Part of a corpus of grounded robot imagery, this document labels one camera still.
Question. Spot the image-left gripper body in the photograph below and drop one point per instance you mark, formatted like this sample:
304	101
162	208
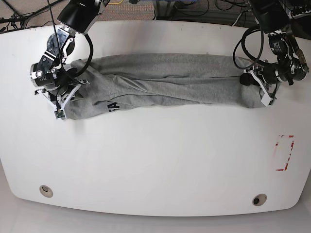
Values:
58	92

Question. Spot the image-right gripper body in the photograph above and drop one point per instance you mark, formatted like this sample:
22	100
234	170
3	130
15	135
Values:
268	79

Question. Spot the grey printed T-shirt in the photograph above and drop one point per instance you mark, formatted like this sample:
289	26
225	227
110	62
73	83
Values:
124	82

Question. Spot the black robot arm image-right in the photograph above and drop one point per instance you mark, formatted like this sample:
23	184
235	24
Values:
291	64

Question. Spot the white power strip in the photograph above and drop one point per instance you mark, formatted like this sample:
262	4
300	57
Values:
300	11

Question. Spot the black tripod legs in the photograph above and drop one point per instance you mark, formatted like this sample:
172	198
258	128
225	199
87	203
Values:
19	21

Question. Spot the red tape rectangle marking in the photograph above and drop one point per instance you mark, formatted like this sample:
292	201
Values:
282	152

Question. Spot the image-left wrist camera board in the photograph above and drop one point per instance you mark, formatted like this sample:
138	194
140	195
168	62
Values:
59	114

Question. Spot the left table cable grommet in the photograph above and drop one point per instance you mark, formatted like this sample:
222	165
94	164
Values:
46	191

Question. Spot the table cable grommet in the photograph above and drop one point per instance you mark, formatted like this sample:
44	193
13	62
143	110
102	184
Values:
259	200
46	191

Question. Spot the grey metal frame leg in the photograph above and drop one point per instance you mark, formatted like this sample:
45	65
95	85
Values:
163	9

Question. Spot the right table cable grommet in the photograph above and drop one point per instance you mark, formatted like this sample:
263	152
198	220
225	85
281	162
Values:
259	200

